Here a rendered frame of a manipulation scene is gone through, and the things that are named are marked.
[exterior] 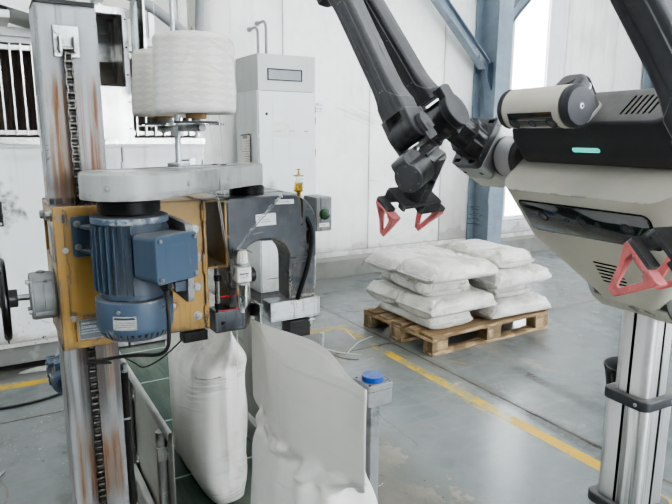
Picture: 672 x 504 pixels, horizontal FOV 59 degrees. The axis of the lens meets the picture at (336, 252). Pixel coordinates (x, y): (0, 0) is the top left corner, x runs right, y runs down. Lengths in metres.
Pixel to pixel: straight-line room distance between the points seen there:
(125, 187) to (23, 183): 2.94
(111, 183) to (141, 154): 3.01
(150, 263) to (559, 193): 0.77
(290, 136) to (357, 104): 1.26
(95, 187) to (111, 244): 0.11
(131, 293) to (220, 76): 0.46
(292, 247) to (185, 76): 0.54
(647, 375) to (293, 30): 5.16
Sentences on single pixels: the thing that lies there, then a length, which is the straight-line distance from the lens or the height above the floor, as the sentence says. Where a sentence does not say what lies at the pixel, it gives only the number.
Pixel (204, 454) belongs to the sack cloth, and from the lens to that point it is 1.94.
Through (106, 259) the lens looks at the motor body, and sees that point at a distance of 1.23.
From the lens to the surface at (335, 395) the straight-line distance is 1.15.
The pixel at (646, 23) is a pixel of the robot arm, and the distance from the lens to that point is 0.77.
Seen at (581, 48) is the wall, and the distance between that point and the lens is 8.79.
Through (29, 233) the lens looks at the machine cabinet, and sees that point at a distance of 4.13.
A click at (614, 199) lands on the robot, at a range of 1.12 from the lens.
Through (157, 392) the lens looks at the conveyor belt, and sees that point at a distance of 2.79.
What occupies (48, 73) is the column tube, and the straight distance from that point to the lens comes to 1.42.
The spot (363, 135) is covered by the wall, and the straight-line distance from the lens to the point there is 6.41.
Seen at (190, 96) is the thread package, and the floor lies 1.56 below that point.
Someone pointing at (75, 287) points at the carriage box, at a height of 1.16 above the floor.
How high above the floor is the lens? 1.49
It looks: 11 degrees down
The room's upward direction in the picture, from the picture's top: straight up
